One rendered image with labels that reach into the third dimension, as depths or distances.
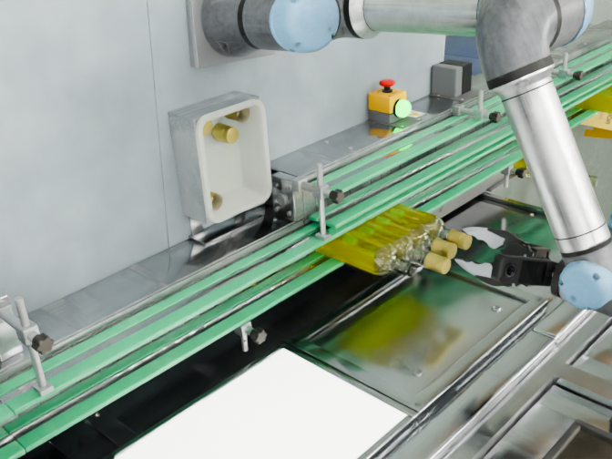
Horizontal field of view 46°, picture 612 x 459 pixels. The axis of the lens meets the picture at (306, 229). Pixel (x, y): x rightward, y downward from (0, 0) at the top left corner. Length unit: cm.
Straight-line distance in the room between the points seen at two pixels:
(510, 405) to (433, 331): 24
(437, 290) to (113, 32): 87
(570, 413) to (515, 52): 68
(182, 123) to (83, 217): 25
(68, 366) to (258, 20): 68
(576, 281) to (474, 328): 47
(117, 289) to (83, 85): 37
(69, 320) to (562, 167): 85
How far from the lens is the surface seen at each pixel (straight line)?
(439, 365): 143
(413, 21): 131
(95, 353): 127
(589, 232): 111
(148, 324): 131
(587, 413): 144
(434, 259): 149
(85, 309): 136
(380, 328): 153
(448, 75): 204
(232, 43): 144
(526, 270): 130
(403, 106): 182
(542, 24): 110
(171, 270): 143
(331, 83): 175
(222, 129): 147
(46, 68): 130
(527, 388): 144
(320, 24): 133
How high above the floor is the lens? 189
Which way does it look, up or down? 40 degrees down
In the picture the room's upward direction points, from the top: 111 degrees clockwise
